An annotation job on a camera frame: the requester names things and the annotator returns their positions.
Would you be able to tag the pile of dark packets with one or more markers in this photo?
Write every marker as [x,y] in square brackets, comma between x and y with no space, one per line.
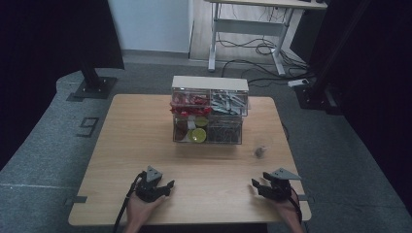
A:
[224,134]

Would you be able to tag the black stand with base plate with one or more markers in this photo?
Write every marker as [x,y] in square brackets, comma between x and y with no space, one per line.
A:
[94,85]

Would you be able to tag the pile of grey packets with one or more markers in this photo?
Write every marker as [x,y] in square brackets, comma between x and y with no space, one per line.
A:
[228,103]

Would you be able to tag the black tape floor mark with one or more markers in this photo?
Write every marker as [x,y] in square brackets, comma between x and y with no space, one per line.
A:
[88,126]

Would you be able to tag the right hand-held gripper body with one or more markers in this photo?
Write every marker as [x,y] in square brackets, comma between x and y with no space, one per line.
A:
[281,187]

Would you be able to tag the white desk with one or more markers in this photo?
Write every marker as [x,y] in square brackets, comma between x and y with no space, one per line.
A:
[249,27]

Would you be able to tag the large green capsule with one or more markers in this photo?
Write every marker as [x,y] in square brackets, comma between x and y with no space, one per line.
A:
[199,135]

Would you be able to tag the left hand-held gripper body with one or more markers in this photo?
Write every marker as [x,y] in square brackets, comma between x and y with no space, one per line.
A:
[149,189]

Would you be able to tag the black metal stand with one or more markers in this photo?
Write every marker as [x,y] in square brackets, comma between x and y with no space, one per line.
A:
[319,81]

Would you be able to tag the small white packet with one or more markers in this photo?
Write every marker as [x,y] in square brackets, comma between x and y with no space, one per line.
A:
[191,124]

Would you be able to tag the dark curtain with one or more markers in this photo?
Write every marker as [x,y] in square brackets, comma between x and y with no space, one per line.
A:
[48,64]
[382,97]

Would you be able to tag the small green capsule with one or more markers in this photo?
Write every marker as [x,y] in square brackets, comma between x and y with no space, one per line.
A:
[201,121]

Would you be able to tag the person's left hand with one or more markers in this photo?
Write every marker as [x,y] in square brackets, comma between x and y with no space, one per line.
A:
[139,210]

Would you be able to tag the person's right hand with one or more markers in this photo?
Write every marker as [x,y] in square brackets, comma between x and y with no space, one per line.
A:
[290,208]

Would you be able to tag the pile of red packets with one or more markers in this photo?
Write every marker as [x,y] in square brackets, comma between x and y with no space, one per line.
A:
[191,110]

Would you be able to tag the brown capsule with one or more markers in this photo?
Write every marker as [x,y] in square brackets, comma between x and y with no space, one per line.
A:
[180,129]

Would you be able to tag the clear organizer with white lid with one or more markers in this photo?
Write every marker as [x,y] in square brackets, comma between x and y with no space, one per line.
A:
[210,83]

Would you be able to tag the white power strip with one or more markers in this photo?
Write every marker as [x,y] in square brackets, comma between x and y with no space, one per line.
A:
[298,83]

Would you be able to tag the grey tape strip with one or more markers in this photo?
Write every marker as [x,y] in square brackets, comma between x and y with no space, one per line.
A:
[76,200]
[306,198]

